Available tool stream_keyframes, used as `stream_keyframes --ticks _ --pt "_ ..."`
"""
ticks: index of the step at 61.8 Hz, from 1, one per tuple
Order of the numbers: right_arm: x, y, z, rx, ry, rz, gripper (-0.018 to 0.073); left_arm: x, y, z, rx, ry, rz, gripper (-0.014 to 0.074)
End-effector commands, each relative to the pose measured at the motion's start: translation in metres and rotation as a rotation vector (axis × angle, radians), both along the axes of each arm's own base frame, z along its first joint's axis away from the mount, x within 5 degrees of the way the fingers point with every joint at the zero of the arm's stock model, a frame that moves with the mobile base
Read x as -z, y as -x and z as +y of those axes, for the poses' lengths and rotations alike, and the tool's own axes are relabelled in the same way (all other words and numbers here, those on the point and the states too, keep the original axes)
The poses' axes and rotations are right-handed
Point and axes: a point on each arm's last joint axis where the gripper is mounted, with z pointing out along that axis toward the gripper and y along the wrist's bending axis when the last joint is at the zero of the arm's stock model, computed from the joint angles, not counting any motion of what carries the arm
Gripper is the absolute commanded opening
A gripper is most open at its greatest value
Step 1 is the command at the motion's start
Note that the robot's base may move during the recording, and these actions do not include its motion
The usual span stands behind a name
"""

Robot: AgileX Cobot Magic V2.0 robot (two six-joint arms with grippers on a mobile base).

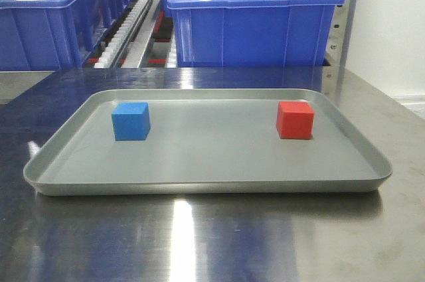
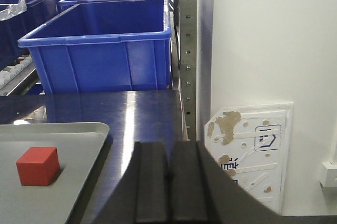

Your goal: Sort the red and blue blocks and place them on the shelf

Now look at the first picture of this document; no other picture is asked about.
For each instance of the blue foam cube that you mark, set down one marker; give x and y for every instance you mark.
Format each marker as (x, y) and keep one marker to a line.
(131, 121)

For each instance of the steel shelf upright post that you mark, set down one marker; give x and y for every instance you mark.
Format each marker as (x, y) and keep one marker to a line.
(340, 33)

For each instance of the red foam cube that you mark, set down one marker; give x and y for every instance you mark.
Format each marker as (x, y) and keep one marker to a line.
(294, 120)

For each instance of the blue bin front left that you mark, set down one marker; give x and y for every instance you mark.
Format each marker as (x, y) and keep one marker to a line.
(54, 34)

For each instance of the grey metal tray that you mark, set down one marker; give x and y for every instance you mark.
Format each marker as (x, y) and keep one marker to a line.
(206, 141)

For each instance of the blue bin front right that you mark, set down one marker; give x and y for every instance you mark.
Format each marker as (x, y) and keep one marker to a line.
(227, 33)

